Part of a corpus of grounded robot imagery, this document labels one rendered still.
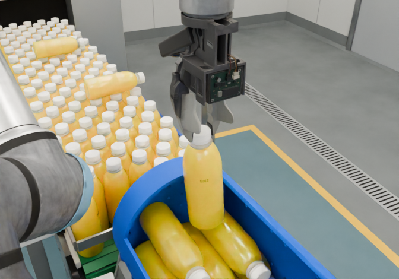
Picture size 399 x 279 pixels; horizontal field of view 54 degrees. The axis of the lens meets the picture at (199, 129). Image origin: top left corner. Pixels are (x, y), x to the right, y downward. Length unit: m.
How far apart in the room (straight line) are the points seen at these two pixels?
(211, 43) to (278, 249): 0.47
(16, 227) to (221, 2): 0.37
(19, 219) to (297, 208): 2.19
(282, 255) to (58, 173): 0.47
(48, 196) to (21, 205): 0.05
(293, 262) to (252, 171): 2.03
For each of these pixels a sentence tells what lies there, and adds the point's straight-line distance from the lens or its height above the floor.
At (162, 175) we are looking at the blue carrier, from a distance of 0.77.
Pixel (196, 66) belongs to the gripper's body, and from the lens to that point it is 0.54.
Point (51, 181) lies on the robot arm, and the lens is 0.56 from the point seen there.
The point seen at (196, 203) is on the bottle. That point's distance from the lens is 0.71.
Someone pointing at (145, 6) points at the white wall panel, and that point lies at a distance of 5.26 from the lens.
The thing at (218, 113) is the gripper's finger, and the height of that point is 1.39.
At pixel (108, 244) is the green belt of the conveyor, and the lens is 1.11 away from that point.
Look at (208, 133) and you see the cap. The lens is 0.65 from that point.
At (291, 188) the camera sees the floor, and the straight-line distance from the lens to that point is 2.71.
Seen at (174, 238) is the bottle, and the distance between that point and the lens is 0.76.
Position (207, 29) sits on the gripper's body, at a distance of 0.53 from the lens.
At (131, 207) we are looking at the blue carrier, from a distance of 0.77.
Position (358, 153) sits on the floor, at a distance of 3.21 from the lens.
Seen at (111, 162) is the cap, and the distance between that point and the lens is 1.04.
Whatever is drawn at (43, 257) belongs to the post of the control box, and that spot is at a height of 0.87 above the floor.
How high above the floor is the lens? 1.70
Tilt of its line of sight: 31 degrees down
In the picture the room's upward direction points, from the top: straight up
